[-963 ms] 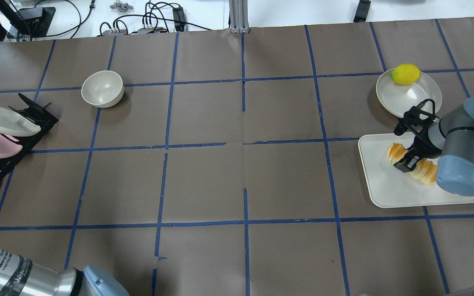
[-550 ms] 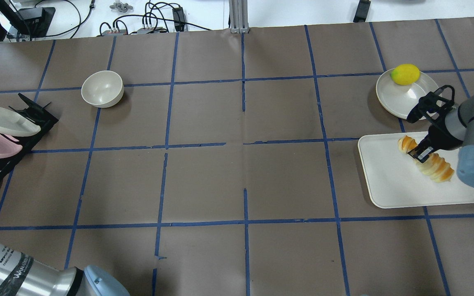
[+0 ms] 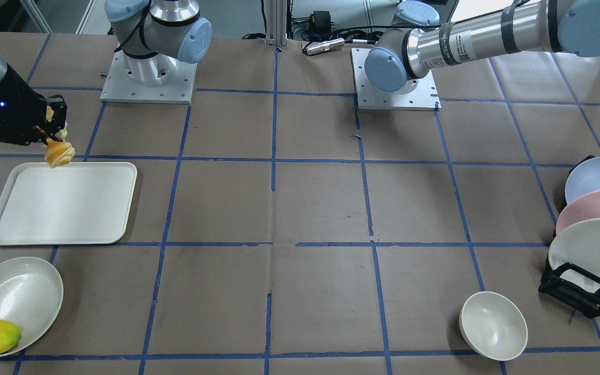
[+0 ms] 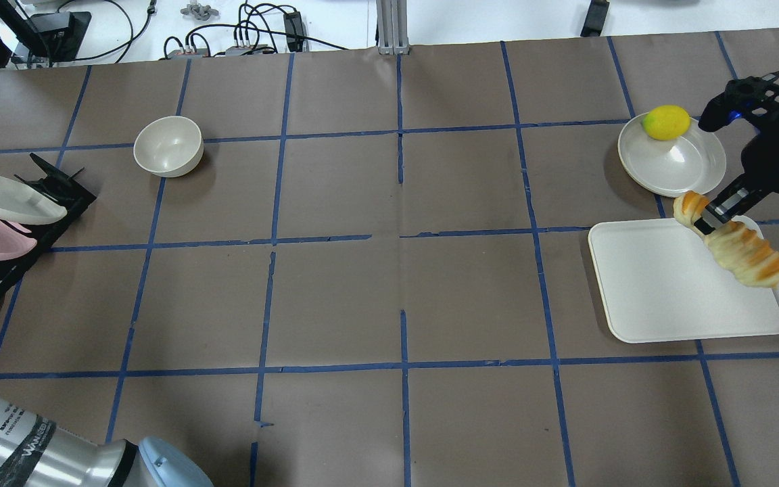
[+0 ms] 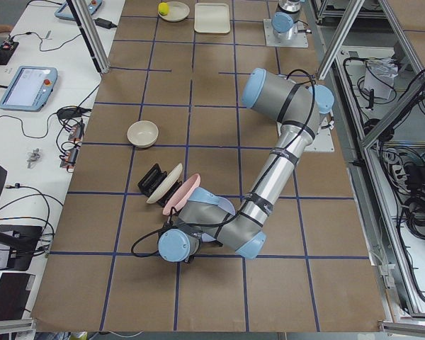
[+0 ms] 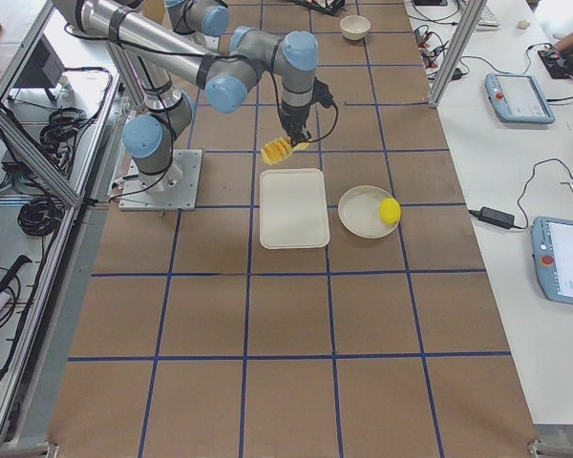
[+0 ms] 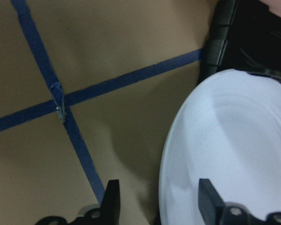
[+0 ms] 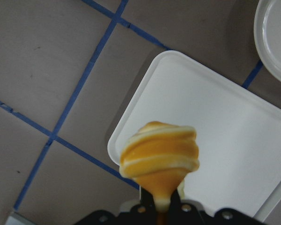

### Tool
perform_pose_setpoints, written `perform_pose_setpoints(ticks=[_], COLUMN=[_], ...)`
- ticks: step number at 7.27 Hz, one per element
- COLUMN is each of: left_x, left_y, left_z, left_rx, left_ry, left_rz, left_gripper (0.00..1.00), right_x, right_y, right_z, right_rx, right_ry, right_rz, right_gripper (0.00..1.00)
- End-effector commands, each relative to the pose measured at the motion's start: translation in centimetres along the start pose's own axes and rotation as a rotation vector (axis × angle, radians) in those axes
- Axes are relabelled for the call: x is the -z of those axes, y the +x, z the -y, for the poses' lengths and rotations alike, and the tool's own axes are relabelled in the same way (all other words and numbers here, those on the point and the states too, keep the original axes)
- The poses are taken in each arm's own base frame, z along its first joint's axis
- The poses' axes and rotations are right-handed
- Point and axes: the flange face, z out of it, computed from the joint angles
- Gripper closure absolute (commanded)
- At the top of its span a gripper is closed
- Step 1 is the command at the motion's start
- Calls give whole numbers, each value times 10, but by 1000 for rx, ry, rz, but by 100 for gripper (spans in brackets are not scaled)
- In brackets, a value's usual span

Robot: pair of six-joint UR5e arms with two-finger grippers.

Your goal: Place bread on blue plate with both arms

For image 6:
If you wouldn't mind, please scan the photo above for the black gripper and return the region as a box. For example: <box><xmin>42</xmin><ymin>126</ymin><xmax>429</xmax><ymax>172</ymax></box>
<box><xmin>278</xmin><ymin>107</ymin><xmax>311</xmax><ymax>139</ymax></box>

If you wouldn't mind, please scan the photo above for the yellow bread loaf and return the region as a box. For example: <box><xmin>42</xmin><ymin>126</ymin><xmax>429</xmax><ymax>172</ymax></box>
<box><xmin>261</xmin><ymin>137</ymin><xmax>310</xmax><ymax>165</ymax></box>

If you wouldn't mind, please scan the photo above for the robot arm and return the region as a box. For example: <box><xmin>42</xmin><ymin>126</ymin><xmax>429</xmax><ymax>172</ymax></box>
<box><xmin>164</xmin><ymin>0</ymin><xmax>229</xmax><ymax>37</ymax></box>
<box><xmin>54</xmin><ymin>1</ymin><xmax>319</xmax><ymax>195</ymax></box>

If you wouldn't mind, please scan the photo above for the cream plate with lemon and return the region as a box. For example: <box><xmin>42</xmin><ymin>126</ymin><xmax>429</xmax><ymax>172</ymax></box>
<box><xmin>338</xmin><ymin>185</ymin><xmax>399</xmax><ymax>239</ymax></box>

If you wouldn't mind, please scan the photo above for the white rectangular tray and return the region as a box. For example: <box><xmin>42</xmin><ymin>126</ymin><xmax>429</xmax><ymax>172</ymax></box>
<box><xmin>260</xmin><ymin>168</ymin><xmax>330</xmax><ymax>249</ymax></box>

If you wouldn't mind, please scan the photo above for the cream bowl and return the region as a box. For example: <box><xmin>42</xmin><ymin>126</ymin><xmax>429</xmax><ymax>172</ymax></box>
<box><xmin>339</xmin><ymin>15</ymin><xmax>371</xmax><ymax>41</ymax></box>

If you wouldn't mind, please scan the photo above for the yellow lemon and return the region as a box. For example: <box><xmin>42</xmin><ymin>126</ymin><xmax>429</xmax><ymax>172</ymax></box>
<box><xmin>379</xmin><ymin>198</ymin><xmax>401</xmax><ymax>224</ymax></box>

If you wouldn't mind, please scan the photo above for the blue teach pendant far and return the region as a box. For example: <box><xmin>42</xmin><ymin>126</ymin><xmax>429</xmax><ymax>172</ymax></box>
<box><xmin>484</xmin><ymin>73</ymin><xmax>555</xmax><ymax>125</ymax></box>

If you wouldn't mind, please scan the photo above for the blue teach pendant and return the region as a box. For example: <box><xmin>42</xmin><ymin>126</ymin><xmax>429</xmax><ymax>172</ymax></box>
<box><xmin>484</xmin><ymin>73</ymin><xmax>555</xmax><ymax>125</ymax></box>
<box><xmin>531</xmin><ymin>217</ymin><xmax>573</xmax><ymax>305</ymax></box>

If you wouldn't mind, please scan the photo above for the black power adapter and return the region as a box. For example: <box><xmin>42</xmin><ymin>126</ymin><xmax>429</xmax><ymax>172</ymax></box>
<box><xmin>477</xmin><ymin>207</ymin><xmax>515</xmax><ymax>229</ymax></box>

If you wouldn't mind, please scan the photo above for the blue teach pendant near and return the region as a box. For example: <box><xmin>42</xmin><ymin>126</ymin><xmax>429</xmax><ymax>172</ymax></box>
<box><xmin>531</xmin><ymin>217</ymin><xmax>573</xmax><ymax>305</ymax></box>

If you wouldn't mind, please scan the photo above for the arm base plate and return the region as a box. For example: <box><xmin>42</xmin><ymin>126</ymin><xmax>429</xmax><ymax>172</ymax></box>
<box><xmin>118</xmin><ymin>150</ymin><xmax>203</xmax><ymax>211</ymax></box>

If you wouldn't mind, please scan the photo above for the aluminium frame post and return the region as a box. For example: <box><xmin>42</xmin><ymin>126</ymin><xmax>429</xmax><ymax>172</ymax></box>
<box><xmin>428</xmin><ymin>0</ymin><xmax>486</xmax><ymax>109</ymax></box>

